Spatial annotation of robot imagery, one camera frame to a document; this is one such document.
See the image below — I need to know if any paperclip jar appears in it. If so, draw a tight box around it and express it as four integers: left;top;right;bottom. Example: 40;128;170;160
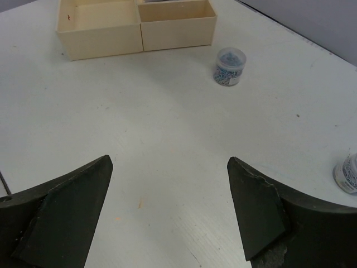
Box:
213;47;247;87
332;154;356;195

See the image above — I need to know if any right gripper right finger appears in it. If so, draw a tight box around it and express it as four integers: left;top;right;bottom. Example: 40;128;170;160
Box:
227;157;356;267

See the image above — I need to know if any beige compartment box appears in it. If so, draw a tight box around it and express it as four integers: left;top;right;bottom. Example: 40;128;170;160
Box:
56;1;218;60

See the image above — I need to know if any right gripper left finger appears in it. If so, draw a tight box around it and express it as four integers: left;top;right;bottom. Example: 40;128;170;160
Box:
1;155;113;267

